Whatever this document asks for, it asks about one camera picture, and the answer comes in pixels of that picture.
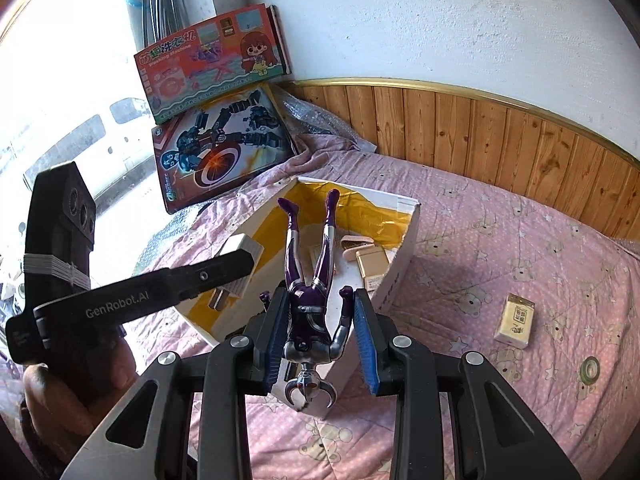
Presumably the green tape roll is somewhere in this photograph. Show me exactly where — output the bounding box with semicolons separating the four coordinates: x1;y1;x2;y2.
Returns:
579;356;602;383

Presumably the cardboard box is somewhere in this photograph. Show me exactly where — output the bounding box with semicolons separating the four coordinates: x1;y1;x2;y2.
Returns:
177;175;423;421

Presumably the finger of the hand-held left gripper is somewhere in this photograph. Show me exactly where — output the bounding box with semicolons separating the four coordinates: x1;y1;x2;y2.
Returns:
167;249;257;302

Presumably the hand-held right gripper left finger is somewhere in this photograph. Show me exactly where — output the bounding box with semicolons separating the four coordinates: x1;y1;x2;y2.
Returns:
62;287;292;480

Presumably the small beige box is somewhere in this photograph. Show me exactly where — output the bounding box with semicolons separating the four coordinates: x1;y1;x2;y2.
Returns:
356;249;392;293

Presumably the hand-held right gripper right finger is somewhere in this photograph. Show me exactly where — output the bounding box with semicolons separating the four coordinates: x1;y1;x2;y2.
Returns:
352;290;583;480

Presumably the bubble wrap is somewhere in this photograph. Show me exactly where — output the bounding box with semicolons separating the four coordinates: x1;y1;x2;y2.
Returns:
282;90;378;153
602;230;640;256

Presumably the purple silver action figure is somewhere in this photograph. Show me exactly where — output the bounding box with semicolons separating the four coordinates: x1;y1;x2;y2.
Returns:
257;189;353;413

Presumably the grey cable bundle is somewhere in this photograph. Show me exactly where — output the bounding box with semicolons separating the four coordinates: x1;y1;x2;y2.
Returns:
141;0;211;46

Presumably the white van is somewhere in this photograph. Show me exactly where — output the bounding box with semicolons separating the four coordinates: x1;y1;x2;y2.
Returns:
22;97;161;201

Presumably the orange toy box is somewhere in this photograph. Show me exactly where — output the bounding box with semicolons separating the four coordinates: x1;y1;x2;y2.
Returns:
134;4;293;125

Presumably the robot print toy box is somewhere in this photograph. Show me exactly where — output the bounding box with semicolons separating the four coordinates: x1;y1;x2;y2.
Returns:
151;85;296;215

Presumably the yellow tissue packet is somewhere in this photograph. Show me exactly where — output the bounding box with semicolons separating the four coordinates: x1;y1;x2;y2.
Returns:
494;294;537;350

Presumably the person's left hand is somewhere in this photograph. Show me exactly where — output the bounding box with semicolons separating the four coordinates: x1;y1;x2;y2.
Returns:
20;327;143;442

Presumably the white charger adapter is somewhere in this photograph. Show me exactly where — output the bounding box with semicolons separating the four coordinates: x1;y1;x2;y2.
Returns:
212;232;265;311

